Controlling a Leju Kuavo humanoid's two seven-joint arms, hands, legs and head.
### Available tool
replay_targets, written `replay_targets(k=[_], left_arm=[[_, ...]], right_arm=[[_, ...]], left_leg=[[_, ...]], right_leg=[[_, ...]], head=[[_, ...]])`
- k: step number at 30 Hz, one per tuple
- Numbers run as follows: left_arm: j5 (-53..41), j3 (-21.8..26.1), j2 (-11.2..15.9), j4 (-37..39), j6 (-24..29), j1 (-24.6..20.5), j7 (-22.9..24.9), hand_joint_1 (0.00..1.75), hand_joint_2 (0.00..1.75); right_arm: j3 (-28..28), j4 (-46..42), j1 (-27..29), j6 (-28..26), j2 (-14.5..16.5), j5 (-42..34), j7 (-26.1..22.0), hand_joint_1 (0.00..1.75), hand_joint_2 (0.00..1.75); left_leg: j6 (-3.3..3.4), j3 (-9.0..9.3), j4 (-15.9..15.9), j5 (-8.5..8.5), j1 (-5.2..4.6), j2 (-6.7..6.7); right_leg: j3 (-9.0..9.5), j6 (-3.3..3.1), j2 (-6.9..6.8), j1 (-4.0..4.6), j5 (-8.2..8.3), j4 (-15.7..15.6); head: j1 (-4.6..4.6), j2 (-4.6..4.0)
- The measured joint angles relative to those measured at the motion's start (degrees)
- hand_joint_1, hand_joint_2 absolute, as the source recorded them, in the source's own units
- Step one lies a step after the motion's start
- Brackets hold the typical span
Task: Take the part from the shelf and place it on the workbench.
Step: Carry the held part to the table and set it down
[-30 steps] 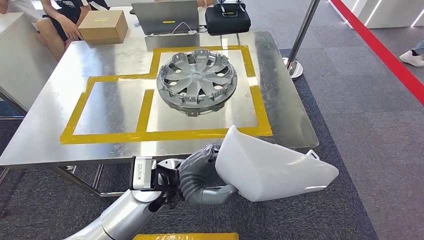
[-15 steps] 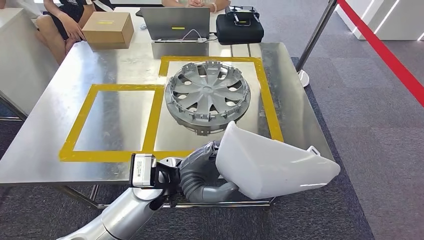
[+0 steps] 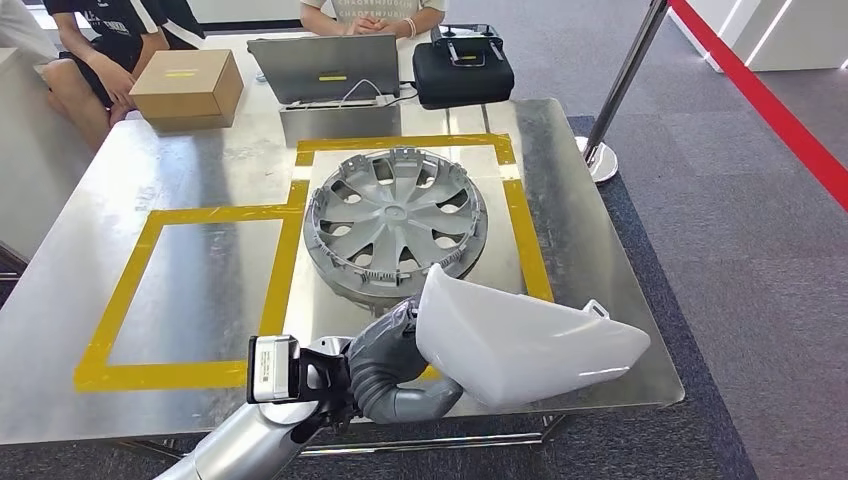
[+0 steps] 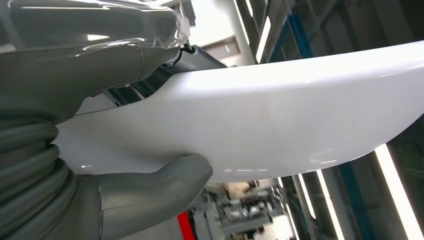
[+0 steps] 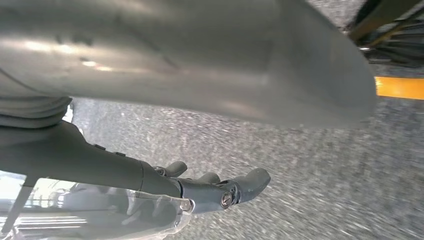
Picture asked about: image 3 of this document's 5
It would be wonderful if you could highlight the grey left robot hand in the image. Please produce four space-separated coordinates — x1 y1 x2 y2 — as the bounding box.
346 296 465 425

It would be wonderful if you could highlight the white plastic shell part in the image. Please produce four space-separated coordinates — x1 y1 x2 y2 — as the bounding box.
415 263 653 409

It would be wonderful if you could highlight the yellow tape on workbench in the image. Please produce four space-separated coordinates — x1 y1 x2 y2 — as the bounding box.
72 132 556 393

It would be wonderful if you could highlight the stainless steel workbench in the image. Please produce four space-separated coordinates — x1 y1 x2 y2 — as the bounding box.
0 97 687 458

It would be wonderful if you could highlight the grey plastic wheel cover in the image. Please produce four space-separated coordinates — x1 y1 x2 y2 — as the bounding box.
302 146 490 314

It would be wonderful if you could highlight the black carry case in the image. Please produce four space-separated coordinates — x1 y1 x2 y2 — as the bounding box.
411 40 517 111

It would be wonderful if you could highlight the open grey laptop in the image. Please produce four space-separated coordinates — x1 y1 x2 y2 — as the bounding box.
246 33 403 111

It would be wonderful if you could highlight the black remote controller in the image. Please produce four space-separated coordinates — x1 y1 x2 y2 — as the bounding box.
429 23 507 69

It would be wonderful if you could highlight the closed cardboard box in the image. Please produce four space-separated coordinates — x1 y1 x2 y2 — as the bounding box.
129 48 245 132

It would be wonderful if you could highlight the person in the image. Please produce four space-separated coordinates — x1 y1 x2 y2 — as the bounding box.
0 0 61 66
299 0 450 39
40 0 208 155

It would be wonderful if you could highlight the white desk with steel legs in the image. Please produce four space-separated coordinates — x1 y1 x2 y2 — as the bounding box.
0 46 95 263

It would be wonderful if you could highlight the red barrier belt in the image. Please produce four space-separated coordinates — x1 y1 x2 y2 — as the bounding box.
667 0 848 215

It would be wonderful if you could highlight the white low counter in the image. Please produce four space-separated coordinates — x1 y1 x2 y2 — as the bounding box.
669 0 848 73

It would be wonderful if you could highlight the white charger cable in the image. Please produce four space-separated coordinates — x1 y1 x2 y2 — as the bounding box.
284 78 420 111

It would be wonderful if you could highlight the silver stanchion post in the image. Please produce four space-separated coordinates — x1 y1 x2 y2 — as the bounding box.
574 0 672 185

